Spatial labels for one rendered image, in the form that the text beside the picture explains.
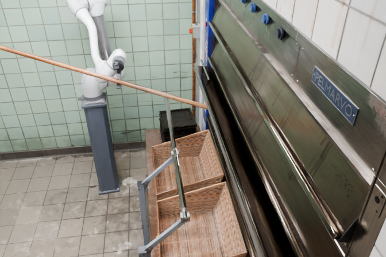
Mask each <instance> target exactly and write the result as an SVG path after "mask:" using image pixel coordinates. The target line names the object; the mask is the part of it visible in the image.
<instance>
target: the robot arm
mask: <svg viewBox="0 0 386 257"><path fill-rule="evenodd" d="M65 2H66V4H67V7H68V8H69V10H70V11H71V13H72V14H73V15H74V16H75V17H76V18H77V19H79V20H80V21H82V22H83V23H84V24H85V25H86V26H87V29H88V33H89V38H90V47H91V55H92V59H93V61H94V64H95V66H96V67H95V68H87V69H86V70H88V71H91V72H95V73H99V74H102V75H105V76H109V77H113V78H116V79H119V80H122V79H123V77H124V76H125V70H124V67H125V63H126V53H125V52H124V51H123V50H122V49H116V50H115V51H114V52H113V53H112V52H111V47H110V43H109V38H108V35H107V30H106V25H105V20H104V17H103V15H104V12H105V7H106V6H107V4H108V0H65ZM99 55H100V56H99ZM81 84H82V90H83V93H84V95H83V96H81V97H78V101H83V106H86V105H91V104H105V92H102V91H103V90H104V89H105V88H106V87H109V86H111V85H114V84H116V83H113V82H110V81H107V80H103V79H99V78H97V77H93V76H89V75H85V74H82V77H81Z"/></svg>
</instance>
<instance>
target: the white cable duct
mask: <svg viewBox="0 0 386 257"><path fill-rule="evenodd" d="M201 59H203V0H200V60H201ZM200 66H202V63H201V62H200ZM199 103H202V92H201V89H200V86H199ZM199 127H200V131H202V108H199Z"/></svg>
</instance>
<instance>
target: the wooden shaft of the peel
mask: <svg viewBox="0 0 386 257"><path fill-rule="evenodd" d="M0 50H4V51H6V52H10V53H14V54H17V55H20V56H24V57H27V58H30V59H34V60H37V61H41V62H44V63H48V64H52V65H55V66H58V67H62V68H65V69H69V70H72V71H75V72H79V73H83V74H85V75H89V76H93V77H97V78H99V79H103V80H107V81H110V82H113V83H117V84H120V85H124V86H127V87H130V88H134V89H138V90H140V91H144V92H148V93H151V94H155V95H158V96H162V97H165V98H169V99H172V100H175V101H178V102H182V103H186V104H189V105H192V106H196V107H200V108H204V109H206V110H207V106H206V104H202V103H198V102H195V101H192V100H188V99H185V98H181V97H178V96H175V95H171V94H167V93H165V92H161V91H157V90H154V89H150V88H147V87H143V86H140V85H137V84H133V83H130V82H127V81H123V80H119V79H116V78H113V77H109V76H105V75H102V74H99V73H95V72H91V71H88V70H85V69H81V68H78V67H74V66H71V65H68V64H64V63H60V62H58V61H54V60H50V59H46V58H44V57H40V56H36V55H34V54H30V53H26V52H23V51H20V50H16V49H13V48H9V47H6V46H3V45H1V46H0Z"/></svg>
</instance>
